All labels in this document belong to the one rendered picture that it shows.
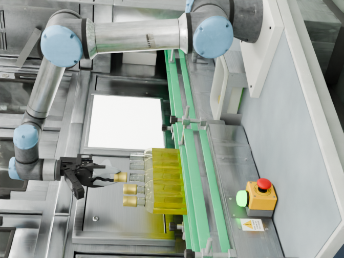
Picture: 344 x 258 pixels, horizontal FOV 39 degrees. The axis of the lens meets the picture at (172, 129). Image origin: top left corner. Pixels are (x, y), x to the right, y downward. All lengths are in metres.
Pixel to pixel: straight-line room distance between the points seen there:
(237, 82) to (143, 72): 1.00
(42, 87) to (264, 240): 0.84
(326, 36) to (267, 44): 1.22
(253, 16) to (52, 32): 0.59
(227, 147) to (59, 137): 0.79
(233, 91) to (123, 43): 0.49
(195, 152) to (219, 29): 0.43
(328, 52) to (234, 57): 1.01
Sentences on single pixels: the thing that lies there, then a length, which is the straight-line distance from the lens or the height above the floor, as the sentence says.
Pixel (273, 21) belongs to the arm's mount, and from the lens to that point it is 1.44.
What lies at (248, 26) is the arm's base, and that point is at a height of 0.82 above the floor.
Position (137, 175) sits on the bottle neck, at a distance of 1.67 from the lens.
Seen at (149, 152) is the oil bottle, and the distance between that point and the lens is 1.76.
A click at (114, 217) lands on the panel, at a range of 1.72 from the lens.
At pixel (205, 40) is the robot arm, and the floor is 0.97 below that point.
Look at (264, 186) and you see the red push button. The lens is 1.35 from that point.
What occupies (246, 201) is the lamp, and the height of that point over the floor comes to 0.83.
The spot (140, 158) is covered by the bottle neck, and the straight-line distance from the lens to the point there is 1.76.
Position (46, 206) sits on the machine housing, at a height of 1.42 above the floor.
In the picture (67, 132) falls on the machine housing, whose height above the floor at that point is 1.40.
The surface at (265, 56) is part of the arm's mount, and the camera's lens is 1.48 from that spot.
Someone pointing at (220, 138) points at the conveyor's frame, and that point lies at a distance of 1.66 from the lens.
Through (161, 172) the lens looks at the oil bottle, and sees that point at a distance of 1.67.
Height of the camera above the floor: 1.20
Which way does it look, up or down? 7 degrees down
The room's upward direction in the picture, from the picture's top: 87 degrees counter-clockwise
